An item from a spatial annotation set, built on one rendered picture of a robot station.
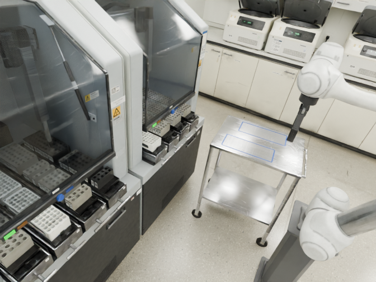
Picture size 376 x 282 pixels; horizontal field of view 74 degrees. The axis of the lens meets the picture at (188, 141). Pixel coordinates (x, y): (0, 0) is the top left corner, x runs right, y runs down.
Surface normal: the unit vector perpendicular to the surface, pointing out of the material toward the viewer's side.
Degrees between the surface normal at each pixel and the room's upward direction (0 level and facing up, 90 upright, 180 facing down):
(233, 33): 90
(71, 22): 29
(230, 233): 0
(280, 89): 90
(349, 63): 90
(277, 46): 90
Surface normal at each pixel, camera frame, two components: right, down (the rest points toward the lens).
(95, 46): 0.53, -0.50
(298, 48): -0.48, 0.49
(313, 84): -0.70, 0.35
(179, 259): 0.12, -0.79
